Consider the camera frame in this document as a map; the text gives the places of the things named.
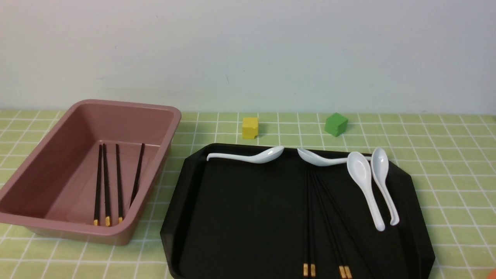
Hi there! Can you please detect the orange object at corner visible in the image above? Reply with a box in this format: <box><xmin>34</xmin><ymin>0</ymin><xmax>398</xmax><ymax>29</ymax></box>
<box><xmin>486</xmin><ymin>269</ymin><xmax>496</xmax><ymax>279</ymax></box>

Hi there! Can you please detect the white ceramic spoon large bowl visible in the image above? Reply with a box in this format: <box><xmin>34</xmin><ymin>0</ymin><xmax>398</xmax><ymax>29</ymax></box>
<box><xmin>347</xmin><ymin>152</ymin><xmax>386</xmax><ymax>231</ymax></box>

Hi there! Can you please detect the white ceramic spoon centre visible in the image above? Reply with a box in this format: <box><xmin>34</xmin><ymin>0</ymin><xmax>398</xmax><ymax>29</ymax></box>
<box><xmin>296</xmin><ymin>148</ymin><xmax>348</xmax><ymax>167</ymax></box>

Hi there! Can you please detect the white ceramic spoon far left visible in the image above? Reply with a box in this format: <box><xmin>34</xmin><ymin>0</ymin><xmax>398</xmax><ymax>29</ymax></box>
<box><xmin>206</xmin><ymin>145</ymin><xmax>285</xmax><ymax>164</ymax></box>

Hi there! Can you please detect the pink plastic bin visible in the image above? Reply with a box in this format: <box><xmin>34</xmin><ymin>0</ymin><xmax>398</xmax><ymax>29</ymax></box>
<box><xmin>0</xmin><ymin>100</ymin><xmax>181</xmax><ymax>246</ymax></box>

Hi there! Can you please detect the yellow wooden cube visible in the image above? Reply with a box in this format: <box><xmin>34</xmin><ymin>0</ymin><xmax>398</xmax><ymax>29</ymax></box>
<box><xmin>241</xmin><ymin>118</ymin><xmax>259</xmax><ymax>140</ymax></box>

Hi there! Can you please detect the black chopstick on tray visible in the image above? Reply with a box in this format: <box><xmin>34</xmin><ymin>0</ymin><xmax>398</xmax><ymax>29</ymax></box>
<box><xmin>308</xmin><ymin>171</ymin><xmax>317</xmax><ymax>279</ymax></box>
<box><xmin>315</xmin><ymin>174</ymin><xmax>353</xmax><ymax>279</ymax></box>
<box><xmin>303</xmin><ymin>170</ymin><xmax>310</xmax><ymax>279</ymax></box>
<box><xmin>311</xmin><ymin>174</ymin><xmax>348</xmax><ymax>279</ymax></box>

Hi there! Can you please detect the black plastic tray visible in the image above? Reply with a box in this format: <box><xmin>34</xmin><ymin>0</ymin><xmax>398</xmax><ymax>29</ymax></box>
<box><xmin>160</xmin><ymin>143</ymin><xmax>436</xmax><ymax>279</ymax></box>

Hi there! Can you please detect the black chopstick on tray leftmost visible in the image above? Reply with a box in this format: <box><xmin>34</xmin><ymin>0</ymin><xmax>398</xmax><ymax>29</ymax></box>
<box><xmin>303</xmin><ymin>170</ymin><xmax>310</xmax><ymax>279</ymax></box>

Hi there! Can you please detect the green wooden cube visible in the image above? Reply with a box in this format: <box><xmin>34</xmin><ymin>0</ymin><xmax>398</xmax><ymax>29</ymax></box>
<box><xmin>324</xmin><ymin>113</ymin><xmax>348</xmax><ymax>137</ymax></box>

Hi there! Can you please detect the black chopstick in bin rightmost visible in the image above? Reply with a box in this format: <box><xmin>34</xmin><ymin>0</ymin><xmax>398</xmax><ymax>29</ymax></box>
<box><xmin>130</xmin><ymin>143</ymin><xmax>145</xmax><ymax>207</ymax></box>

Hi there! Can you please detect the white ceramic spoon far right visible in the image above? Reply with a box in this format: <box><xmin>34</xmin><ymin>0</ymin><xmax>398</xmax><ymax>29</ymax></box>
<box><xmin>370</xmin><ymin>148</ymin><xmax>400</xmax><ymax>226</ymax></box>

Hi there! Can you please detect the green checkered tablecloth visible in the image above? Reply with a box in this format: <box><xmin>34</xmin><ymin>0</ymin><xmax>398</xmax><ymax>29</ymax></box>
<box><xmin>0</xmin><ymin>112</ymin><xmax>496</xmax><ymax>279</ymax></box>

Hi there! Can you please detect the black chopstick in bin leftmost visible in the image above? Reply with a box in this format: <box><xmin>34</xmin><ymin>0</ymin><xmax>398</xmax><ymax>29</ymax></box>
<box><xmin>93</xmin><ymin>145</ymin><xmax>103</xmax><ymax>226</ymax></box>

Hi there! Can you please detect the black chopstick in bin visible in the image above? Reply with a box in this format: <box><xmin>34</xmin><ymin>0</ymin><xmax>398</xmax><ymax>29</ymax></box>
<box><xmin>102</xmin><ymin>143</ymin><xmax>112</xmax><ymax>227</ymax></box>
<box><xmin>93</xmin><ymin>145</ymin><xmax>103</xmax><ymax>226</ymax></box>
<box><xmin>115</xmin><ymin>143</ymin><xmax>124</xmax><ymax>224</ymax></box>
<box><xmin>130</xmin><ymin>143</ymin><xmax>145</xmax><ymax>207</ymax></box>

